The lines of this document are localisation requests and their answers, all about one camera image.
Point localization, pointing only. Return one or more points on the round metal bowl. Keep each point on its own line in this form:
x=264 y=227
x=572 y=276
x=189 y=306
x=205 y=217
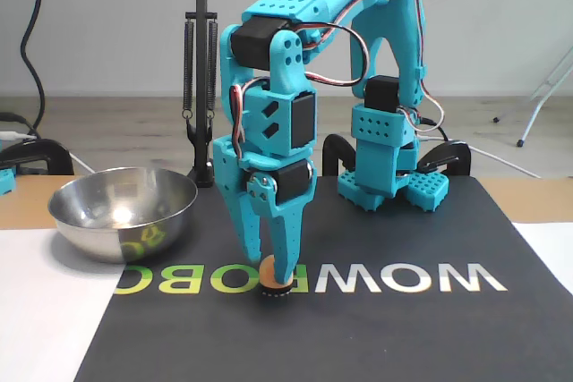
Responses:
x=121 y=216

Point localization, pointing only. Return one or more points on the black table clamp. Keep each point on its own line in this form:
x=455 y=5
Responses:
x=452 y=154
x=53 y=151
x=332 y=149

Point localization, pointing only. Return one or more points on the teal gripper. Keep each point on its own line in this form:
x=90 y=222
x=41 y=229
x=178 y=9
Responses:
x=291 y=185

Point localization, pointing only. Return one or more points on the white paper sheet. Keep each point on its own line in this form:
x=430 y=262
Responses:
x=550 y=248
x=45 y=310

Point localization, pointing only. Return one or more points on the teal printed part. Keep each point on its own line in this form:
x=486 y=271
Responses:
x=6 y=180

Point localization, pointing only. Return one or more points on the black WOWROBO mat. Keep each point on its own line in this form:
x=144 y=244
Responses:
x=313 y=333

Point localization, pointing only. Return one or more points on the orange ball with black base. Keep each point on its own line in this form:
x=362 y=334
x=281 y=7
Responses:
x=267 y=272

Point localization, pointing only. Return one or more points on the white metal rack legs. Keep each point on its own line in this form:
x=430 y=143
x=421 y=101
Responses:
x=520 y=142

